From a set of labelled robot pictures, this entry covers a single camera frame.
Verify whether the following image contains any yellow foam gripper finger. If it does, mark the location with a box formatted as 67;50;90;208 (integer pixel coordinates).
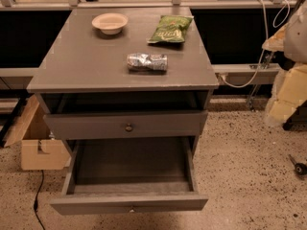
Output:
264;62;307;127

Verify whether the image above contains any silver redbull can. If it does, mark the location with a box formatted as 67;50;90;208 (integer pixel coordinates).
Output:
127;53;168;71

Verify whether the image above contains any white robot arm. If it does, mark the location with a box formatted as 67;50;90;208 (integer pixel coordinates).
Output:
262;1;307;127

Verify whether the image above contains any closed grey upper drawer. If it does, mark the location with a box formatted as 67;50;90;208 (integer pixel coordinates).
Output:
44;111;207;140

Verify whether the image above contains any grey wooden drawer cabinet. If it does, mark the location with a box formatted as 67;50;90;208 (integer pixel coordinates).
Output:
26;6;220;217

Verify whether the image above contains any round drawer knob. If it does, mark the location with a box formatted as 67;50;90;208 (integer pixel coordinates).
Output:
125;124;133;132

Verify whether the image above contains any open grey middle drawer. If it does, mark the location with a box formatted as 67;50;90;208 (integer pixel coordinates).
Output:
51;137;207;215

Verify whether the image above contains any black caster wheel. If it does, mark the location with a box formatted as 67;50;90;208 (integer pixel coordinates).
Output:
289;155;307;175

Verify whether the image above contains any green chip bag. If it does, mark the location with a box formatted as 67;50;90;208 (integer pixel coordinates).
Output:
148;15;194;44

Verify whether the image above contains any white paper bowl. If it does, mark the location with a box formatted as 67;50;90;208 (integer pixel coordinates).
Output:
92;13;129;35

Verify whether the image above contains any cardboard box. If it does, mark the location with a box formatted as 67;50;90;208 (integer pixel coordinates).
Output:
4;95;71;171

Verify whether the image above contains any black floor cable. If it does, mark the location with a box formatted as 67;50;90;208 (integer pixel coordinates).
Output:
33;170;46;230

